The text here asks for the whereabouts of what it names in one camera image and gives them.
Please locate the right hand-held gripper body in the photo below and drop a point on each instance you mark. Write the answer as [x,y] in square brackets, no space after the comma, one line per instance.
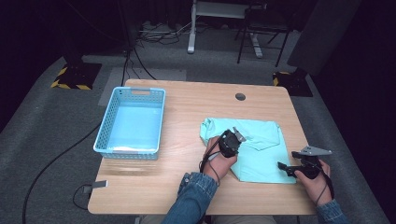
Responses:
[309,165]

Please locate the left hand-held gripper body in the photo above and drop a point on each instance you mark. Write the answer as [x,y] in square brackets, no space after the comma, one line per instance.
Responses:
[229,143]

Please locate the mint green shirt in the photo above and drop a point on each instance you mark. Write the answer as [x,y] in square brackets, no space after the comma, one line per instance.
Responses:
[261,158]

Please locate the person's left hand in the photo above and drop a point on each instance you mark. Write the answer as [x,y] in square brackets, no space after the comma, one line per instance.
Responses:
[219,165]

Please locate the person's right hand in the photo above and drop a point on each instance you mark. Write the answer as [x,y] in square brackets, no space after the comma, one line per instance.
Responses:
[316,188]

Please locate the black yellow-striped stand base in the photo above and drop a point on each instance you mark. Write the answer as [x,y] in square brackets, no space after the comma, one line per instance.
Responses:
[76,76]
[294,84]

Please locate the light blue plastic basket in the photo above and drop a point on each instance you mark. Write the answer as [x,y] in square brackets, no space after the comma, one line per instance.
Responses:
[134,130]

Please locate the black metal chair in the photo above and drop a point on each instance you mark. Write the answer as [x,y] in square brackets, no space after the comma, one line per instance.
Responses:
[264,28]

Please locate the grey curtain panel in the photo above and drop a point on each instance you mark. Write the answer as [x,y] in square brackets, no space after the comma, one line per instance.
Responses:
[323,34]

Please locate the small grey adapter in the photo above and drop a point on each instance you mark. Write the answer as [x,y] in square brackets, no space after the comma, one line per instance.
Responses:
[99,184]

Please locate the white desk frame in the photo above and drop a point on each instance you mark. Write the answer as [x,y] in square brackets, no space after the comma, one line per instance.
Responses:
[192,37]

